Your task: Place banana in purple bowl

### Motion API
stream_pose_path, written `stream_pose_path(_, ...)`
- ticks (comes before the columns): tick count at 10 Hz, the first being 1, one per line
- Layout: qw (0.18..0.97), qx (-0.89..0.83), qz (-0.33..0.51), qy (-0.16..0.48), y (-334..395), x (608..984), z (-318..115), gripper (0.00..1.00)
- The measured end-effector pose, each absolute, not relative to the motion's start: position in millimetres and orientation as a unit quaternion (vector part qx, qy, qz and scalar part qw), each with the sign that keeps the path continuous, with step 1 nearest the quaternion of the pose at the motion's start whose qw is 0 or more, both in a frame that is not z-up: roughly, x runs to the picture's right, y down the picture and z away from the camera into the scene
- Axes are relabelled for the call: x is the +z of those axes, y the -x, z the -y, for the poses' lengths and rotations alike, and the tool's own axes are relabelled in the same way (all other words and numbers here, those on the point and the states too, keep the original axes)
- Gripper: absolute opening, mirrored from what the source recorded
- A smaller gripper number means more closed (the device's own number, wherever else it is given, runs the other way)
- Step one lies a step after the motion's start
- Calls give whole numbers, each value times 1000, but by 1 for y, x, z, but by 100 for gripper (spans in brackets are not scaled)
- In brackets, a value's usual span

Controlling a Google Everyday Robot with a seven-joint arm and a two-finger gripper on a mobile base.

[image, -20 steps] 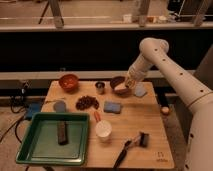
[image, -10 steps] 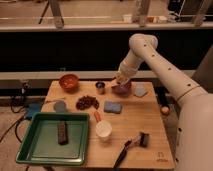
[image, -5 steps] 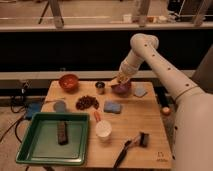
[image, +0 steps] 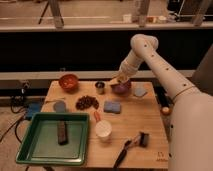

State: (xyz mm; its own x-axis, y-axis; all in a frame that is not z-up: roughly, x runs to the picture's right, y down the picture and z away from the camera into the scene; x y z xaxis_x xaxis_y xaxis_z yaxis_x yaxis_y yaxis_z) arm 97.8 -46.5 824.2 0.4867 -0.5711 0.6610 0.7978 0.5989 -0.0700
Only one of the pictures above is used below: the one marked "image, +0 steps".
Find yellow banana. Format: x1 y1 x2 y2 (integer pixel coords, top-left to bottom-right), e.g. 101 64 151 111
109 78 119 85

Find orange ball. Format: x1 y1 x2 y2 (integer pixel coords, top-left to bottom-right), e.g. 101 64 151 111
161 107 170 115

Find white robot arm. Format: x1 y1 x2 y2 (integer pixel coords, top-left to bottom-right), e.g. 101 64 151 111
118 34 213 171

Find purple bowl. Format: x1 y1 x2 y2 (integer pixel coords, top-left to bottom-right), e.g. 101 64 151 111
111 80 131 95

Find orange red bowl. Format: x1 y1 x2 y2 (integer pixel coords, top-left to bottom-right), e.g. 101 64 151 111
59 74 78 91

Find light blue cloth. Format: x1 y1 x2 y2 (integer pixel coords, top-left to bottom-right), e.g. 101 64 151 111
133 86 147 97

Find small metal cup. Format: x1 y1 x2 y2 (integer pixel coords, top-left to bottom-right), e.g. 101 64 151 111
95 81 105 94

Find blue sponge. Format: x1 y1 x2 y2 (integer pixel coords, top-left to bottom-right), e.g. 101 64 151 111
104 101 121 114

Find bunch of dark grapes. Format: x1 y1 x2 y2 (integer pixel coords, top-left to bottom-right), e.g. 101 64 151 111
76 96 99 110

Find orange carrot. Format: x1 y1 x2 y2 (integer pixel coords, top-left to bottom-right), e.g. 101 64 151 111
94 111 101 122

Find white cup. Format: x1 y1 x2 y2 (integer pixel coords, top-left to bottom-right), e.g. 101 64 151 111
95 120 112 141

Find grey round lid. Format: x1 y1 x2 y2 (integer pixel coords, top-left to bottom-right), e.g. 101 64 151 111
53 101 67 113

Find dark brown block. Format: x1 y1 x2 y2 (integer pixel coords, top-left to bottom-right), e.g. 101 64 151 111
57 121 68 145

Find blue box on floor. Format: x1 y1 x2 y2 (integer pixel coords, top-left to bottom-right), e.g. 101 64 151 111
25 102 42 120

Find green plastic tray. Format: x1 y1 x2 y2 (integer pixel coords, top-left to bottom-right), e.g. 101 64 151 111
16 112 90 166

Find black handled brush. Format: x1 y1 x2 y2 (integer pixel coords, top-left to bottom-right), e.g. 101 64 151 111
113 132 149 170

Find black cables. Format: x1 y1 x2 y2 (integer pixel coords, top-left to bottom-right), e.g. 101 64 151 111
0 83 32 143

